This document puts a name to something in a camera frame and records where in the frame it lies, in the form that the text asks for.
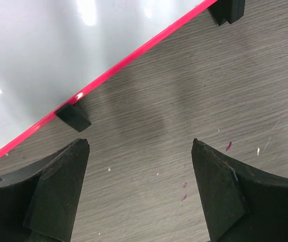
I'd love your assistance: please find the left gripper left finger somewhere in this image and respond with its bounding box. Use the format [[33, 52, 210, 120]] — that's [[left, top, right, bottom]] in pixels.
[[0, 139, 90, 241]]

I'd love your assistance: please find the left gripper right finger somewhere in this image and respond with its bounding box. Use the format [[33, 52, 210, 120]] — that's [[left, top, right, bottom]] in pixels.
[[192, 139, 288, 241]]

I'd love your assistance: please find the pink framed whiteboard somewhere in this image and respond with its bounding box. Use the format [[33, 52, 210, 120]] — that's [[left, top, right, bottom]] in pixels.
[[0, 1, 212, 158]]

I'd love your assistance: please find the left black whiteboard stand foot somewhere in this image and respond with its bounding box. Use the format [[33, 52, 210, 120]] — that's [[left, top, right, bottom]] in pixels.
[[55, 102, 92, 132]]

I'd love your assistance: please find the black whiteboard stand foot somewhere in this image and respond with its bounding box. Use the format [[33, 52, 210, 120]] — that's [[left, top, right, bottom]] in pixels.
[[208, 0, 246, 26], [55, 102, 92, 132]]

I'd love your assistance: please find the right black whiteboard stand foot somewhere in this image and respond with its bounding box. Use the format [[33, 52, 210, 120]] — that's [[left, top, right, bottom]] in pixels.
[[208, 0, 246, 26]]

